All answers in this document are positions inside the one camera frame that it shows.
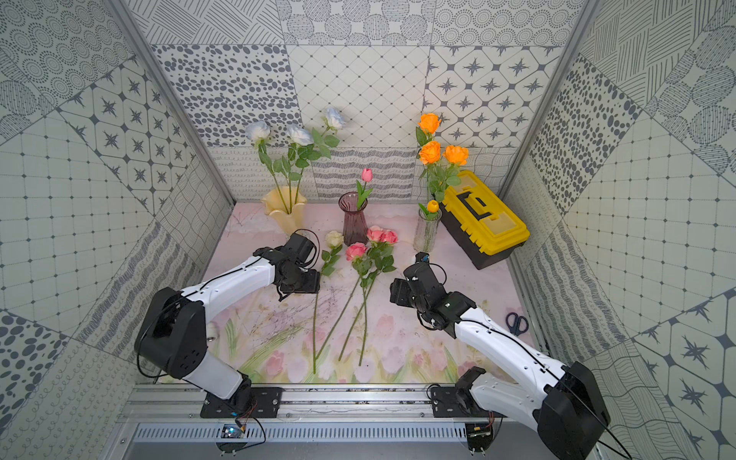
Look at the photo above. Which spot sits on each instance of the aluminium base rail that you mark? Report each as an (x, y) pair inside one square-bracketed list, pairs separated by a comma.
[(302, 413)]

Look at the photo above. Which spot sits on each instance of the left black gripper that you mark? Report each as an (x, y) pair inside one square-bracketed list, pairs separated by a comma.
[(305, 281)]

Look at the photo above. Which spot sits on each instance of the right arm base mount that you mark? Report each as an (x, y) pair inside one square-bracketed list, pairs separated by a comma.
[(456, 401)]

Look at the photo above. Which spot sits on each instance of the cream white rose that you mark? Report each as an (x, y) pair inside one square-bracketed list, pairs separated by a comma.
[(334, 241)]

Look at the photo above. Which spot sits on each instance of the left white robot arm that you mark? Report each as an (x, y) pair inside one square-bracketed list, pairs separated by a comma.
[(173, 335)]

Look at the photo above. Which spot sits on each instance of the pink rose pair stem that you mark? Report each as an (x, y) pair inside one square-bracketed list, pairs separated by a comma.
[(381, 244)]

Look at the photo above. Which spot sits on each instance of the white round knob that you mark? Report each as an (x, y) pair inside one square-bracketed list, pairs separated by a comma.
[(212, 332)]

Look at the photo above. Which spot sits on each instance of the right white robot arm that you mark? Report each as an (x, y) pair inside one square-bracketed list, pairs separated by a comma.
[(562, 403)]

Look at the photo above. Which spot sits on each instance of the yellow ruffled vase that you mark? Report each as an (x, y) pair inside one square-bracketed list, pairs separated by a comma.
[(284, 213)]

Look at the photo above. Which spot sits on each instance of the pink rose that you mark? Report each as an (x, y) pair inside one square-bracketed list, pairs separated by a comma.
[(357, 255)]

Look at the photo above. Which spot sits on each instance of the black scissors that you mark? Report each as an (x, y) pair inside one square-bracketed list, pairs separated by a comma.
[(517, 324)]

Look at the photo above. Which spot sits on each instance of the purple glass vase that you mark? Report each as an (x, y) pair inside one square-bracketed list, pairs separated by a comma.
[(354, 223)]

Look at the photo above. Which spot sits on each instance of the white-blue rose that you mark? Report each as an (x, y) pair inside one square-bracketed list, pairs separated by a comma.
[(326, 140), (305, 148), (259, 134)]

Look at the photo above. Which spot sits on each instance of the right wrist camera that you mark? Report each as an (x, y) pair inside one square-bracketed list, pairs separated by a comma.
[(422, 258)]

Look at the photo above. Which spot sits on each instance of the orange rose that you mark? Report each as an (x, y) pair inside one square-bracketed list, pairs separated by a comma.
[(430, 156), (427, 127), (456, 157)]

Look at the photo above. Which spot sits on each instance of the pink tulip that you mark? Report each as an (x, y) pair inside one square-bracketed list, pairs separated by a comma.
[(363, 189)]

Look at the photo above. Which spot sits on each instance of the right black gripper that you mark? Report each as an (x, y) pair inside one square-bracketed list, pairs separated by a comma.
[(399, 292)]

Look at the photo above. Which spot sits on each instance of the yellow tulip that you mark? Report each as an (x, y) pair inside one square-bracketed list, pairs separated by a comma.
[(430, 212)]

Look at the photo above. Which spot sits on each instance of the floral pink table mat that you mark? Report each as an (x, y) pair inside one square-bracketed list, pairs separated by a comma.
[(280, 342)]

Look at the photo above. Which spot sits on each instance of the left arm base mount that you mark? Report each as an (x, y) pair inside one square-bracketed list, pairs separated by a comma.
[(248, 400)]

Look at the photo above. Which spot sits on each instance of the clear glass vase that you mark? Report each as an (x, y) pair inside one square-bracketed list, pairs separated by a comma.
[(426, 231)]

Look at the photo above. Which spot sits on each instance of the yellow black toolbox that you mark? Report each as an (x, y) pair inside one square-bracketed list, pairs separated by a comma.
[(482, 225)]

